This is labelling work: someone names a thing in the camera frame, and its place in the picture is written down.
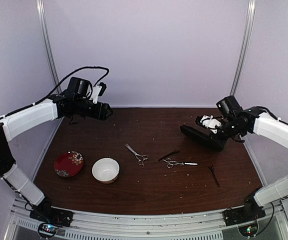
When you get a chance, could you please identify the black hair clip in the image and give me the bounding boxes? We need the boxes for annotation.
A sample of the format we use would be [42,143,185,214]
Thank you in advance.
[158,149,180,161]
[208,165,220,187]

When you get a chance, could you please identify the black zip tool case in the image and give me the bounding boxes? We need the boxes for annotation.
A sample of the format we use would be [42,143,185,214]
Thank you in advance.
[180,124,227,152]

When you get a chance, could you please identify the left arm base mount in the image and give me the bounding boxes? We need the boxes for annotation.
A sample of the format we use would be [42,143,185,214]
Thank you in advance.
[28,198,74,240]

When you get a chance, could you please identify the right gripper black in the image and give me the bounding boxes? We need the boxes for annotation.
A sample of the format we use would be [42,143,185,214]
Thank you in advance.
[208,118,244,149]

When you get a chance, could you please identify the left aluminium frame post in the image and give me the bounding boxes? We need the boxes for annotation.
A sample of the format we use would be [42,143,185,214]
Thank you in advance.
[36,0,59,85]

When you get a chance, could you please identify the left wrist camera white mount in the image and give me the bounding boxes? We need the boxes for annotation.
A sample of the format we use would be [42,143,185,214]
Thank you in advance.
[90,82,107,104]

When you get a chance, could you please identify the right aluminium frame post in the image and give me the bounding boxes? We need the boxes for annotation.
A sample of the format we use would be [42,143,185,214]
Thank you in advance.
[229,0,256,96]

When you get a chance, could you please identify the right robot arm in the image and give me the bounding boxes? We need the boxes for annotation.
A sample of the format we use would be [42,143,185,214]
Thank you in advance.
[220,94,288,207]

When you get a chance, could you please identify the silver thinning scissors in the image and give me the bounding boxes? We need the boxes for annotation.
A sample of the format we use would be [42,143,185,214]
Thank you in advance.
[125,144,149,168]

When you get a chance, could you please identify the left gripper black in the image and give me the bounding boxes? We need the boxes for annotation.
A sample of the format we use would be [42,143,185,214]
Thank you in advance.
[75,98,114,121]

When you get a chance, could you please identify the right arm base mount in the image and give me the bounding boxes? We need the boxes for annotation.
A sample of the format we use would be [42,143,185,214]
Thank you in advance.
[223,200,266,238]

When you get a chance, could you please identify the black hair clip right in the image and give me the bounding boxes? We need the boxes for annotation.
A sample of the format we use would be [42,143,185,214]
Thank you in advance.
[208,165,220,187]

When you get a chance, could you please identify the aluminium front rail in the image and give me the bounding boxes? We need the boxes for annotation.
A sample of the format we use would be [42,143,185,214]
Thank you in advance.
[3,199,288,240]

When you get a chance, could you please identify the red floral plate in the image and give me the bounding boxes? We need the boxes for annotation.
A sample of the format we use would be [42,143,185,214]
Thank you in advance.
[53,151,84,178]

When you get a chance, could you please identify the black hair clip centre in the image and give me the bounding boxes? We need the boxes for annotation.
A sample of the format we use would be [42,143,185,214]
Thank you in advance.
[158,149,180,161]

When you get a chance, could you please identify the white ceramic bowl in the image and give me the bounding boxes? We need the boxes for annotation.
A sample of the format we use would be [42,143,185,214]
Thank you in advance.
[92,157,120,184]

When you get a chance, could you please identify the aluminium frame post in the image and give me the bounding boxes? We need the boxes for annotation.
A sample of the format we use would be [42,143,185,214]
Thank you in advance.
[229,0,256,96]
[36,0,59,85]

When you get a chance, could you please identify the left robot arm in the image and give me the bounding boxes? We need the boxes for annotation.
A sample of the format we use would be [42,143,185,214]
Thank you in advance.
[0,77,113,222]

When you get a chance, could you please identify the silver straight scissors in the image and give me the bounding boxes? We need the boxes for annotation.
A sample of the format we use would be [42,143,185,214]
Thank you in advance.
[162,158,199,169]

